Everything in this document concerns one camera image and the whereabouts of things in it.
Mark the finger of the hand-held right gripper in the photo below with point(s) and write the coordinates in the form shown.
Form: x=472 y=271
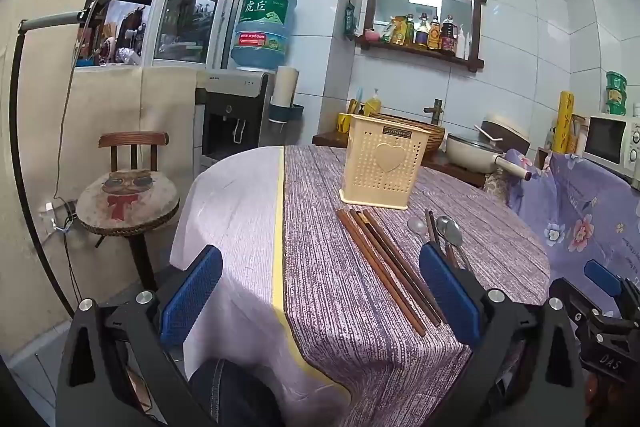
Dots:
x=575 y=294
x=602 y=278

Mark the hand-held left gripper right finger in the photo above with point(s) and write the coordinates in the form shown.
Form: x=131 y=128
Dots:
x=447 y=297

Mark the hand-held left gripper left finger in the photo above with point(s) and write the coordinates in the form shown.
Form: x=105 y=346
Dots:
x=192 y=297

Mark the large metal spoon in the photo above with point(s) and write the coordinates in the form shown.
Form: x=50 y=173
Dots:
x=451 y=232

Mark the small silver spoon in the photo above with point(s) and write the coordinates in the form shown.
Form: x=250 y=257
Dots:
x=416 y=225

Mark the cream plastic utensil holder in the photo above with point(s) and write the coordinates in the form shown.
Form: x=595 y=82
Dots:
x=382 y=162

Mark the white table cloth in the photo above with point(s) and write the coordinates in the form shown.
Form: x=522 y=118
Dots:
x=235 y=217

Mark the person's leg in jeans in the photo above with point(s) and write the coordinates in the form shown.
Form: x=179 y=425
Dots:
x=235 y=392

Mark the purple striped tablecloth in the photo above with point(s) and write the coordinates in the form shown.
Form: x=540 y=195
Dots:
x=340 y=307

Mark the round cat print cushion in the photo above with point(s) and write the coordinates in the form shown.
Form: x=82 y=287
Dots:
x=127 y=199

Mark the white microwave oven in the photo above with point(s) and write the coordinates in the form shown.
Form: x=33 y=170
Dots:
x=607 y=142

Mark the cream pot with lid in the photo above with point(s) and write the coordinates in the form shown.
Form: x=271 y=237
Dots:
x=467 y=154

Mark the white power strip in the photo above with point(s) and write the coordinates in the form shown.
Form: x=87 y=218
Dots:
x=56 y=216

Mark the yellow wrapped roll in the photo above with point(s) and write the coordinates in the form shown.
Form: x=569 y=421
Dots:
x=565 y=122

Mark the woven wash basin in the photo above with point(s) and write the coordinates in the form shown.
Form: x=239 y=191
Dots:
x=436 y=134

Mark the wooden chair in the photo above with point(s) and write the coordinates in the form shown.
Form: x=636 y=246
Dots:
x=134 y=141

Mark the cream rice cooker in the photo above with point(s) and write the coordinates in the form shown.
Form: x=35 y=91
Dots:
x=505 y=124

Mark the grey water dispenser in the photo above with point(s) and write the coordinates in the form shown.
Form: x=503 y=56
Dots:
x=230 y=117

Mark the stack of green cups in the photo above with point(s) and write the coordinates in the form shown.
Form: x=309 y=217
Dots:
x=615 y=94

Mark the bronze faucet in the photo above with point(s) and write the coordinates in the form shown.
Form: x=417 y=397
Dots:
x=434 y=111

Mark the beige hanging cloth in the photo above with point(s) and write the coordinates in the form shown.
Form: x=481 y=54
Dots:
x=125 y=107

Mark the blue cup holder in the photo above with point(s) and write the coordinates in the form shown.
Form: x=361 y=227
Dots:
x=285 y=113

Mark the yellow dish soap bottle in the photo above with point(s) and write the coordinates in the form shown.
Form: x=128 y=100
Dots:
x=372 y=104

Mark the stack of paper cups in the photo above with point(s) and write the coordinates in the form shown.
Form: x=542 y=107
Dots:
x=286 y=84

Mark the black curved stand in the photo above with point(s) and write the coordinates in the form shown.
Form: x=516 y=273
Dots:
x=15 y=117

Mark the white plastic bottle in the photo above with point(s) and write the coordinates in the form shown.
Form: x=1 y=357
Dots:
x=462 y=44

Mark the dark soy sauce bottle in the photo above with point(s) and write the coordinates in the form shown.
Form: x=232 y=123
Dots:
x=447 y=38

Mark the amber sauce bottle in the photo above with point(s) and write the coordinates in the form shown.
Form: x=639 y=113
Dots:
x=434 y=37

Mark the purple label bottle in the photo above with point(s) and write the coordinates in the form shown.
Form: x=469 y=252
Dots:
x=422 y=34

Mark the green glass bottle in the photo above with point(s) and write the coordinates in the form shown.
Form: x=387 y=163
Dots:
x=409 y=31

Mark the yellow oil bottle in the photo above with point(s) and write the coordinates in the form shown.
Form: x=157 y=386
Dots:
x=398 y=32

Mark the blue water jug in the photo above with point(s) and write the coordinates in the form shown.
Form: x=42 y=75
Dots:
x=264 y=29

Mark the cluttered wooden shelf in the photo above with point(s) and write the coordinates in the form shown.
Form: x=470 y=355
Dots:
x=122 y=22

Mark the green hanging packet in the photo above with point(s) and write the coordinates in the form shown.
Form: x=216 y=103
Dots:
x=349 y=21

